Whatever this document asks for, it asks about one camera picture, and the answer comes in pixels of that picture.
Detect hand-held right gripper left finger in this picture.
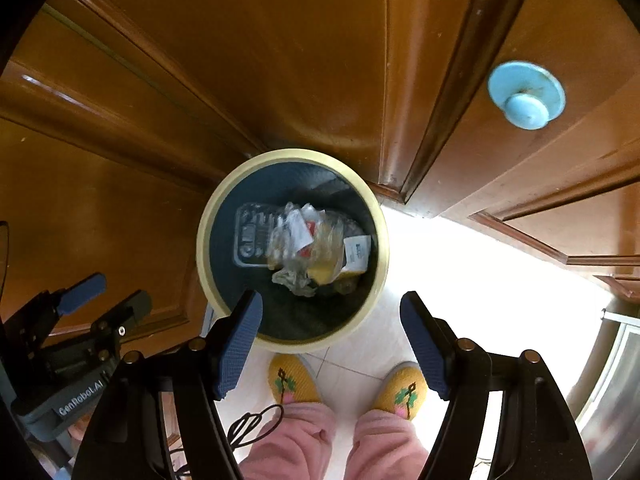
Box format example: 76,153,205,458
72,289,264,480

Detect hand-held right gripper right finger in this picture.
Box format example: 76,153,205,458
400,290,593,480

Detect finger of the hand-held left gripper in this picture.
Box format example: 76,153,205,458
0,273,107,356
90,289,152,348

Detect round cream-rimmed trash bin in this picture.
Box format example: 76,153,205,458
196,148,388,353

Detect clear plastic tray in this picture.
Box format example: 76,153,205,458
234,202,288,268

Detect yellow and white paper box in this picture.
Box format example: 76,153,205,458
306,234,372,286

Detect clear plastic bag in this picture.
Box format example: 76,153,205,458
267,202,351,296

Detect yellow embroidered slipper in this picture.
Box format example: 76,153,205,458
268,353,323,406
372,361,428,421

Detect pink pants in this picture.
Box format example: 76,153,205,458
240,402,431,480

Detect stainless steel appliance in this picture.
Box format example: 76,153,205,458
572,305,640,480

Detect brown wooden cabinet door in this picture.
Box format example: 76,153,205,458
402,0,640,306
0,0,481,346

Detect light blue round knob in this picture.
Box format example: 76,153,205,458
487,61,567,132

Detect black cable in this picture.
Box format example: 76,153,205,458
170,402,286,480

